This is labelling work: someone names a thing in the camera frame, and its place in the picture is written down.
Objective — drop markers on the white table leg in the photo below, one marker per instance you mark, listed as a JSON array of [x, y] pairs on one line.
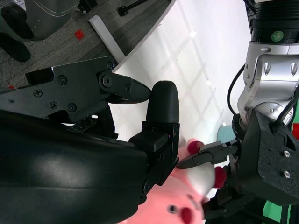
[[107, 37]]

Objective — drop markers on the black stand foot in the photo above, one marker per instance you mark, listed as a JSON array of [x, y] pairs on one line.
[[130, 7]]

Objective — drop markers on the teal plastic mug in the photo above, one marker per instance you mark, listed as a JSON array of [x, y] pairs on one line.
[[225, 135]]

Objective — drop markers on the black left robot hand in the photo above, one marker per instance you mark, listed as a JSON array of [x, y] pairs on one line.
[[268, 163]]

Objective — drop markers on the red floor marker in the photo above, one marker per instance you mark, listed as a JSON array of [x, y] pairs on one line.
[[79, 34]]

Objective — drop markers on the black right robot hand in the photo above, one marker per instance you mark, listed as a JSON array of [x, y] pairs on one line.
[[58, 182]]

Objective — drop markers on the pink plush pig doll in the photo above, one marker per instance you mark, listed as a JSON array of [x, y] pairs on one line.
[[177, 186]]

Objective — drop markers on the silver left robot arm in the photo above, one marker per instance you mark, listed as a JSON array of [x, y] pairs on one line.
[[268, 70]]

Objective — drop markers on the green cloth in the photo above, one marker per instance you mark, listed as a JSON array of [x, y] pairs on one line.
[[273, 214]]

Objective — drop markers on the black robot foot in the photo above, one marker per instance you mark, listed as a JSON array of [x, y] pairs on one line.
[[14, 42]]

